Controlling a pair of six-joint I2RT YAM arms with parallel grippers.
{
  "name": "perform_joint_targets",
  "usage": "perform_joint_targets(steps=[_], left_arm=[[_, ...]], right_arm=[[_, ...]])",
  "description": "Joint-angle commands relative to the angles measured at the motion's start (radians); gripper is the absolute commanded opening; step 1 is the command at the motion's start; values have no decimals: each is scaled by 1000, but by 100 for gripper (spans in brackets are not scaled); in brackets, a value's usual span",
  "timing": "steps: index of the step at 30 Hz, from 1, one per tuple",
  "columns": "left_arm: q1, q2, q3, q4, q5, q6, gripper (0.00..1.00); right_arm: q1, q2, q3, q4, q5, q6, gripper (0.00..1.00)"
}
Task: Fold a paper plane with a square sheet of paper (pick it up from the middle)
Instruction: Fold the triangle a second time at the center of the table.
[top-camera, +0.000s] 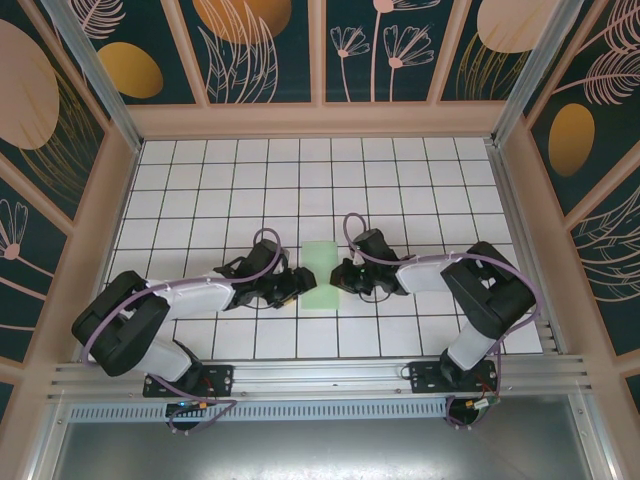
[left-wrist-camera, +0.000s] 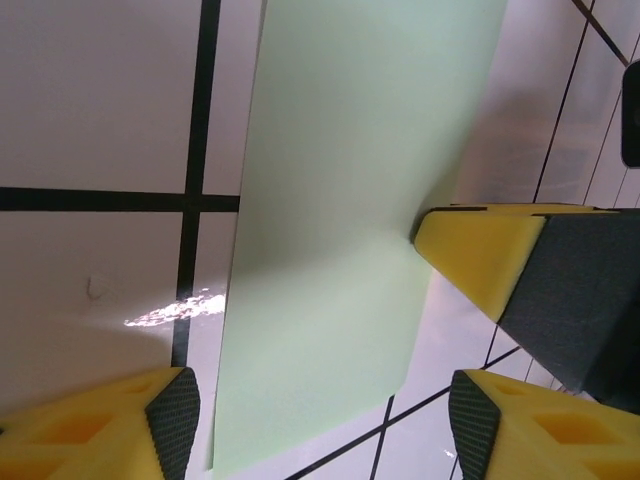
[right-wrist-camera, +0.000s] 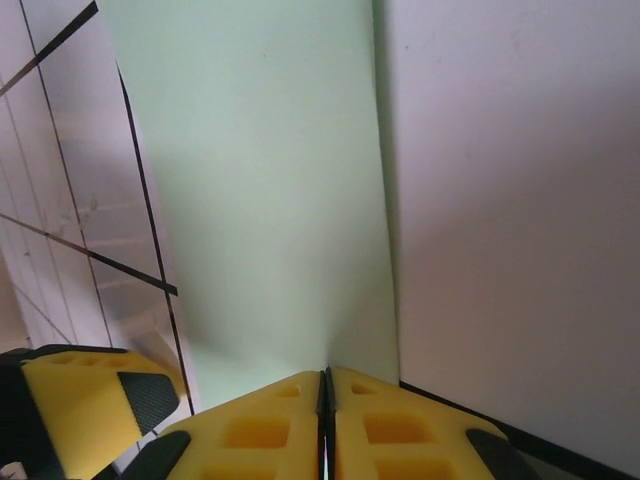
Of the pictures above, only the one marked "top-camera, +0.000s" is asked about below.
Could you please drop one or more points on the aluminium corner post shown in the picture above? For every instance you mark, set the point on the aluminium corner post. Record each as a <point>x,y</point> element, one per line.
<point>538,75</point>
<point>95,75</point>

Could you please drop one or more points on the grey metal sheet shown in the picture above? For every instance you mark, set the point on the grey metal sheet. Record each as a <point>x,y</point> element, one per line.
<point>320,450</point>

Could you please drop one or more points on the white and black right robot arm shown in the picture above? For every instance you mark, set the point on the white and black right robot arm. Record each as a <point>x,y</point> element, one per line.
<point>425,275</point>

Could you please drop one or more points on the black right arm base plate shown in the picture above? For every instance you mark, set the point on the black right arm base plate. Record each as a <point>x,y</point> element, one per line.
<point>425,380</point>

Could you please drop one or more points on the long aluminium mounting rail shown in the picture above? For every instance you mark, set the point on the long aluminium mounting rail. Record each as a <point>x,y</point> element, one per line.
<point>320,375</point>

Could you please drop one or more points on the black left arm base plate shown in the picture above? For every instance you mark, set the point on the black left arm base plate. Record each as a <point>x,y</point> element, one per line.
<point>220,380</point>

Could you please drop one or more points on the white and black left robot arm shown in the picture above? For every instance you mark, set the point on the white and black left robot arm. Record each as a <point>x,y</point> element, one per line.
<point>200,295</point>

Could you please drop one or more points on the small circuit board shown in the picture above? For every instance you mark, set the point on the small circuit board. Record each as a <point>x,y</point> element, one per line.
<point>190,406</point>
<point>482,404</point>

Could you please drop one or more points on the light green paper sheet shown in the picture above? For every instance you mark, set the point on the light green paper sheet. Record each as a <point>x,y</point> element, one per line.
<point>320,255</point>

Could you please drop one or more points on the aluminium side rail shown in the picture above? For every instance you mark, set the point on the aluminium side rail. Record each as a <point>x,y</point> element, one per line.
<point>525,250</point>

